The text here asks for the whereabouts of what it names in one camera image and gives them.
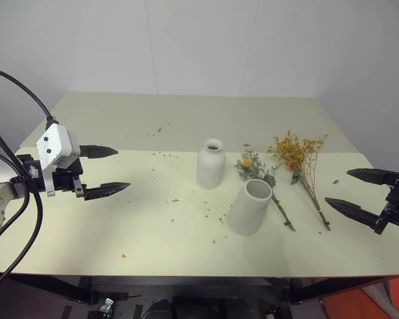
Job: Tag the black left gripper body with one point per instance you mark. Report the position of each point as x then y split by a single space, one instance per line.
64 181

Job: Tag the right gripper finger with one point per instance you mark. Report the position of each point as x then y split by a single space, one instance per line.
352 212
374 175

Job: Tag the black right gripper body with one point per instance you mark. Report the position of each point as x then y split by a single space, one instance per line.
397 209

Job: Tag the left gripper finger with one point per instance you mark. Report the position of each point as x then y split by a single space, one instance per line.
106 190
98 151

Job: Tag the white cylindrical vase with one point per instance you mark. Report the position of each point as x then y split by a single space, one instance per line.
249 209

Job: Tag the white bottle-shaped vase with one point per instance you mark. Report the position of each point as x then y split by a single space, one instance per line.
211 166

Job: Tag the dried yellow flower bunch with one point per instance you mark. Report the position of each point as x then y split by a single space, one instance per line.
296 154

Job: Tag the orange floor mat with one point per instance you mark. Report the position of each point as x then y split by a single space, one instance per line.
355 300

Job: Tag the green sprig with yellow flower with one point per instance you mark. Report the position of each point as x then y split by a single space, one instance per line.
252 167

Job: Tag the silver caster wheel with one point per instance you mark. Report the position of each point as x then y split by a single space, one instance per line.
107 305

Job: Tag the dark rounded shape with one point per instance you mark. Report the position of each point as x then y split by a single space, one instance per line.
157 309

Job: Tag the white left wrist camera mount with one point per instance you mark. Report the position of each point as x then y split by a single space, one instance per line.
54 143

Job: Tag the black metal table frame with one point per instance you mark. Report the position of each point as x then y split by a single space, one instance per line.
36 288

